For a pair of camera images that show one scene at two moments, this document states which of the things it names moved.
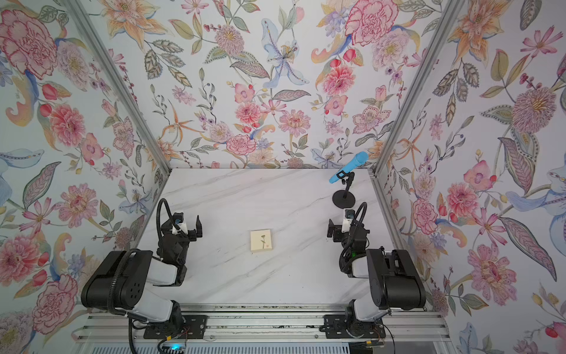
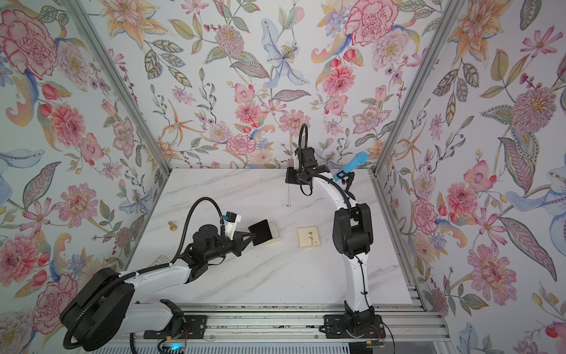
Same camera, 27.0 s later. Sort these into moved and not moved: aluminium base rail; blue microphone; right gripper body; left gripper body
Moved: right gripper body; left gripper body
Not moved: blue microphone; aluminium base rail
